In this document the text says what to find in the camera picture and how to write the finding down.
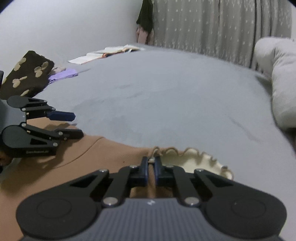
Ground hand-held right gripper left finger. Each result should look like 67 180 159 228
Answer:
67 156 148 207

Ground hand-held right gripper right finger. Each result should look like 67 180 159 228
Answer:
154 156 234 207

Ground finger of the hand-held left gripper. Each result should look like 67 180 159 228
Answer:
21 123 84 148
7 95 76 122

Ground tan ribbed sweater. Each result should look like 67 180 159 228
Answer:
0 123 233 241

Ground purple cloth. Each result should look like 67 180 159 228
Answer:
48 68 78 84

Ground dark brown beige-patterned garment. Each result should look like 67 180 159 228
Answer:
0 50 55 100

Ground open book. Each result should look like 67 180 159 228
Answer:
68 44 145 65

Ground dark hanging garment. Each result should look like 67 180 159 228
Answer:
136 0 154 33

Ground grey star-print curtain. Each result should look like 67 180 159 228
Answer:
153 0 293 68

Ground light grey quilt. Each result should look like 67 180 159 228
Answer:
253 37 296 133

